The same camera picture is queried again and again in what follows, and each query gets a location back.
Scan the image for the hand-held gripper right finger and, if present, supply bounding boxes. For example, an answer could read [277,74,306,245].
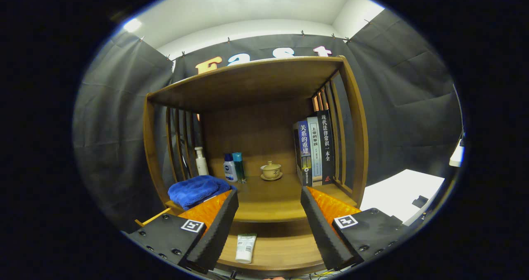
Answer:
[300,186,407,271]

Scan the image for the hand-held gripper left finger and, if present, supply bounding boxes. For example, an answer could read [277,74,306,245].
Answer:
[126,189,239,274]

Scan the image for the white and green tube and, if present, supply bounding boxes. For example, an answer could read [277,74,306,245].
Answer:
[235,233,257,264]

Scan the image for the wooden drawer with black knob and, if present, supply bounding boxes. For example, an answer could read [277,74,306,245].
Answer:
[134,208,329,277]

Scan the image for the wooden countertop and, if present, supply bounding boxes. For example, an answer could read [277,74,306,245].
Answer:
[165,173,358,223]

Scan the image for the wooden cabinet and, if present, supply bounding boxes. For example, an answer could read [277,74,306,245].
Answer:
[134,56,369,278]

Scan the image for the blue folded towel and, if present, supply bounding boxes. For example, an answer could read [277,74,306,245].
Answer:
[167,175,236,211]

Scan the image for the white lotion bottle blue cap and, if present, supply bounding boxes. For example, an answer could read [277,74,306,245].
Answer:
[223,153,238,183]

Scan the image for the teal slim bottle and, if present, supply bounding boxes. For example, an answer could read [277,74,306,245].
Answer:
[232,152,246,184]

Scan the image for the white pump bottle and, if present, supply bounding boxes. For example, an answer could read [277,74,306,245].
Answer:
[194,146,209,176]

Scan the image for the beige lidded teacup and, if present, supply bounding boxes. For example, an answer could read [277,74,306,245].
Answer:
[260,161,284,182]

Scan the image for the white table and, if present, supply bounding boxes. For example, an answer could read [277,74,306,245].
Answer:
[360,169,446,227]

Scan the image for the pale spine book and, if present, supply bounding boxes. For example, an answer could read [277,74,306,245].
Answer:
[307,116,323,186]

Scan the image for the black spine book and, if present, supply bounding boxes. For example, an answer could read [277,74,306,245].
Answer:
[316,110,335,185]

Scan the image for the black backdrop cloth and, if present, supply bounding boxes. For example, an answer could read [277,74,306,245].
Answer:
[74,9,462,231]

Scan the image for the small white shelf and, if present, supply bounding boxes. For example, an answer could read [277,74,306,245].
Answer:
[449,139,465,168]

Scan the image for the loose floor cables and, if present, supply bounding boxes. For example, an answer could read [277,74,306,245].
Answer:
[289,270,335,280]

